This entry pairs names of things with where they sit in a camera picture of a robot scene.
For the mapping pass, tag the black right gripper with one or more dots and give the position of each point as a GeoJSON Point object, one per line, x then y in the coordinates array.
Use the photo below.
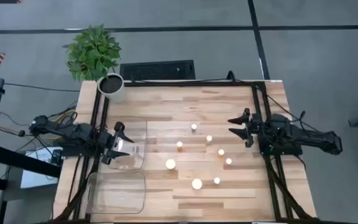
{"type": "Point", "coordinates": [256, 126]}

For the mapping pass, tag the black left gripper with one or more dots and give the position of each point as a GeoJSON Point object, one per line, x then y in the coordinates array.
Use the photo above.
{"type": "Point", "coordinates": [108, 143]}

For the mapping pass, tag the pale yellow pill bottle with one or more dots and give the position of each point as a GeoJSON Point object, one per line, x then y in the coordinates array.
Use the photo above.
{"type": "Point", "coordinates": [209, 138]}

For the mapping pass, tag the clear plastic bin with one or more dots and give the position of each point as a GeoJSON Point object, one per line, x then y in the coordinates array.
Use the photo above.
{"type": "Point", "coordinates": [138, 130]}
{"type": "Point", "coordinates": [117, 193]}

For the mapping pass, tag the large white-capped pill bottle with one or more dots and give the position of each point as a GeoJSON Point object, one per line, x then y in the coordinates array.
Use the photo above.
{"type": "Point", "coordinates": [170, 164]}

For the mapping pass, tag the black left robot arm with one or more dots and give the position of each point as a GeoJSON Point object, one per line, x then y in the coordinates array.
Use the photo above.
{"type": "Point", "coordinates": [73, 132]}

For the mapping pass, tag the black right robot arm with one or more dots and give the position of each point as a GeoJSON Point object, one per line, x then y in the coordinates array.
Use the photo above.
{"type": "Point", "coordinates": [306, 138]}

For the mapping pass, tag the white plant pot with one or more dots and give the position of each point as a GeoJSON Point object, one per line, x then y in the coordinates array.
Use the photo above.
{"type": "Point", "coordinates": [118, 96]}

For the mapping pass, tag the black keyboard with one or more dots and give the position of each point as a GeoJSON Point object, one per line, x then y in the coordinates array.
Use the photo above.
{"type": "Point", "coordinates": [157, 70]}

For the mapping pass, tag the white box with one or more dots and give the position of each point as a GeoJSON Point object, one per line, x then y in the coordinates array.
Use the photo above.
{"type": "Point", "coordinates": [36, 180]}

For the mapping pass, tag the green leafy plant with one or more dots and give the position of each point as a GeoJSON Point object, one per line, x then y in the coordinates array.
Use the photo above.
{"type": "Point", "coordinates": [92, 53]}

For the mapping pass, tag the black table beam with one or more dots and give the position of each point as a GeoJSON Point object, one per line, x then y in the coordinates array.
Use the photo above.
{"type": "Point", "coordinates": [20, 160]}

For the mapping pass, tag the black side frame rails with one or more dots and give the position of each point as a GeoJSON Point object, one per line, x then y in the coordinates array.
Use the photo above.
{"type": "Point", "coordinates": [105, 102]}
{"type": "Point", "coordinates": [273, 186]}

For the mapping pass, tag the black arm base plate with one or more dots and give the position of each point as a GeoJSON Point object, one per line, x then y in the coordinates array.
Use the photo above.
{"type": "Point", "coordinates": [287, 151]}
{"type": "Point", "coordinates": [73, 152]}

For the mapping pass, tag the black table frame rail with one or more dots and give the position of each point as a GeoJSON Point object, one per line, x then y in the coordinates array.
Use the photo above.
{"type": "Point", "coordinates": [182, 83]}

